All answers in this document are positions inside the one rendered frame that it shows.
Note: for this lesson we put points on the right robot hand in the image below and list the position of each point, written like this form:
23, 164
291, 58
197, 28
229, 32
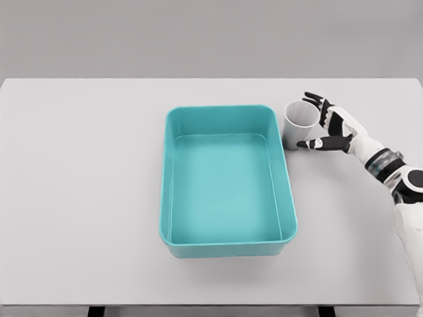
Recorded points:
340, 123

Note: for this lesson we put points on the white paper cup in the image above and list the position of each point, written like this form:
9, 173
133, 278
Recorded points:
298, 127

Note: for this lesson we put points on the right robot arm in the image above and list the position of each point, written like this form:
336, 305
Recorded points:
401, 198

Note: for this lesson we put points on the teal plastic basket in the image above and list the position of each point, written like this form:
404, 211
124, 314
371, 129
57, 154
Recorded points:
227, 185

